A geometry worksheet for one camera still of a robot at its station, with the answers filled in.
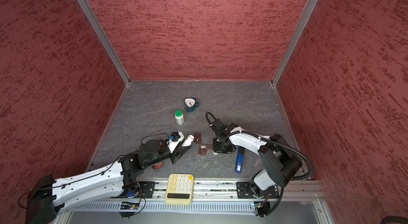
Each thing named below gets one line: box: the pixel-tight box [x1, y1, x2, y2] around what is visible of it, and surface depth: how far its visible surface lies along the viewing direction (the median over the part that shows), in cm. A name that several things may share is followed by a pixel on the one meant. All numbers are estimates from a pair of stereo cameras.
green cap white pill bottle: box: [174, 109, 185, 126], surface depth 93 cm
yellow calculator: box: [164, 173, 194, 206], surface depth 74 cm
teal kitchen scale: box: [183, 97, 200, 113], surface depth 105 cm
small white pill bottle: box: [181, 134, 195, 146], surface depth 72 cm
